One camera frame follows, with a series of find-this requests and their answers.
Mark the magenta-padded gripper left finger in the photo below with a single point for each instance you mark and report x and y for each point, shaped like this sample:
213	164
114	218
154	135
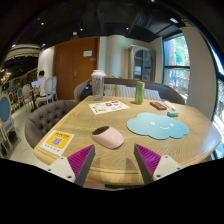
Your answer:
63	166

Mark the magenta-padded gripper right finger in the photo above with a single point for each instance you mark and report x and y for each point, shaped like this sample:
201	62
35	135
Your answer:
163	166

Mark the pink computer mouse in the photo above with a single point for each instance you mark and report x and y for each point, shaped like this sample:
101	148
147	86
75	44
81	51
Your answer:
108	138

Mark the light blue cloud mouse pad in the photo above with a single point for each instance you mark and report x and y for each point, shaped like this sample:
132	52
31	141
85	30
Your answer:
156	126

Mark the grey tufted armchair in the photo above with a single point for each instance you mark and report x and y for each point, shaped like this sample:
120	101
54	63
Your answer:
45	120

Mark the small blue green pack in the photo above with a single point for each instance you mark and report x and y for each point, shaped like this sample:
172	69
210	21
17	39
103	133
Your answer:
172	114

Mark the black and red flat case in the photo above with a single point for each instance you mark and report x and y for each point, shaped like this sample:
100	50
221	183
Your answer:
158	105

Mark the white tube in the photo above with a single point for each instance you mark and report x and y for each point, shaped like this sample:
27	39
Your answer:
170	105

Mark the striped cushion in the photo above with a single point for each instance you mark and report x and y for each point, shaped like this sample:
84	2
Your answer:
152	95
126	91
109	90

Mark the grey curved sofa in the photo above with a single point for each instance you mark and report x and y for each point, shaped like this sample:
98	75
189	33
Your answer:
166	91

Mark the white sticker sheet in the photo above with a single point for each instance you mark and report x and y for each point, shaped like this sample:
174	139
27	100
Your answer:
108	107

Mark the green drink can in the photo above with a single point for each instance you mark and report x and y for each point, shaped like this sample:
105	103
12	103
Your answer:
139	93

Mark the tall side window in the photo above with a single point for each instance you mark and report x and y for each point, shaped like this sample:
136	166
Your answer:
220	113

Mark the black backpack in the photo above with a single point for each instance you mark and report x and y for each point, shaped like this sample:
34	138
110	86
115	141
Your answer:
86	90

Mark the blue backed white chair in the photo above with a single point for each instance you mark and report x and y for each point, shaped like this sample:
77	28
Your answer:
5	111

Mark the group of white dining chairs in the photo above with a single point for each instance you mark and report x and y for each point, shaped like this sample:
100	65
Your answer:
49	87

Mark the person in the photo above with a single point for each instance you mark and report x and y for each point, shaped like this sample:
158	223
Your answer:
41	83

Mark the clear shaker bottle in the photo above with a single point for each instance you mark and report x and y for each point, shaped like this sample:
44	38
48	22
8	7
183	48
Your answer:
98	86

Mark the open laptop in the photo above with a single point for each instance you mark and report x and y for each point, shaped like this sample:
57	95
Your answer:
34	84

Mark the brown wooden door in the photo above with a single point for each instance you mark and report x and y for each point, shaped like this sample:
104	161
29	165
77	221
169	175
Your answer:
70	71

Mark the dark framed window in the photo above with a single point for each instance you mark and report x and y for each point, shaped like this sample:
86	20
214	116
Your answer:
176	63

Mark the arched glass cabinet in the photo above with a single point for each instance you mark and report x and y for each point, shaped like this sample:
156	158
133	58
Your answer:
141	63

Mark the white door sign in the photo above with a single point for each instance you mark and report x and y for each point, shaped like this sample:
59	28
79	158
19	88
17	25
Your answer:
87	53

